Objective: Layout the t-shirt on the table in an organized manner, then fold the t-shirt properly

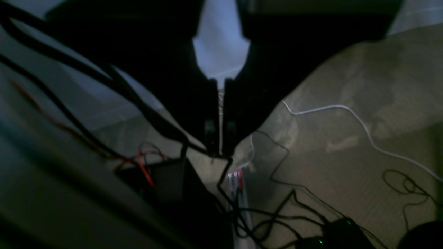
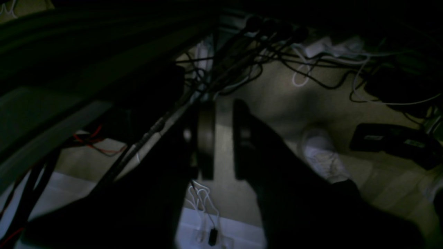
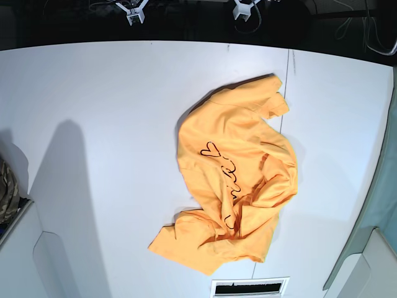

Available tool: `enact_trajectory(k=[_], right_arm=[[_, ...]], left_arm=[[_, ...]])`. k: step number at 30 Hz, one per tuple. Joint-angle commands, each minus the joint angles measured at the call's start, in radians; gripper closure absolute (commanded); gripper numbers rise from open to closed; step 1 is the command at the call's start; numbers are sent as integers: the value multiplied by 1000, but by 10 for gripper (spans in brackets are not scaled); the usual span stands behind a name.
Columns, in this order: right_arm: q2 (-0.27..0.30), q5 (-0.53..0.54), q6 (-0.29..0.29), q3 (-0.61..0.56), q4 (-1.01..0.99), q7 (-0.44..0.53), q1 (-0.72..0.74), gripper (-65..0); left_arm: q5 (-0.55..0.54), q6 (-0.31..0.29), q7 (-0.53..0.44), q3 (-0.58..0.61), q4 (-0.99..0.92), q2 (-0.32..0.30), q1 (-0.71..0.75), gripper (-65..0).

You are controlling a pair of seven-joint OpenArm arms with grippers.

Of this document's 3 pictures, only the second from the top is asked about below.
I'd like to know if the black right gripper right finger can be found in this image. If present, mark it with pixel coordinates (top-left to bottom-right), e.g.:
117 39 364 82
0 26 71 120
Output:
233 100 424 249

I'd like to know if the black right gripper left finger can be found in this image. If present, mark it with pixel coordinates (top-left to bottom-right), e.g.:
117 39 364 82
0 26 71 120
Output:
21 101 216 249

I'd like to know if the white sneaker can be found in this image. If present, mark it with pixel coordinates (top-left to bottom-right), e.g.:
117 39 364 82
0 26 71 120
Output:
300 127 351 184

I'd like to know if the black power brick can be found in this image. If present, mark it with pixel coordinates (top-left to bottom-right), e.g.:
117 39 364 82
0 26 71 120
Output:
349 123 442 170

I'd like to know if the white cable bundle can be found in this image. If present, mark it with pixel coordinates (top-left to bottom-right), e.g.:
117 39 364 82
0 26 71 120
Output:
186 180 222 247

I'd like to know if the red wire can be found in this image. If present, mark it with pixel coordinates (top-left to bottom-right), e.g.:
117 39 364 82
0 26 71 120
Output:
71 124 127 156

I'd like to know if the black cable bundle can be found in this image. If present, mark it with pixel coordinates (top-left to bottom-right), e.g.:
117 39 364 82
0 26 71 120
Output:
173 16 381 104

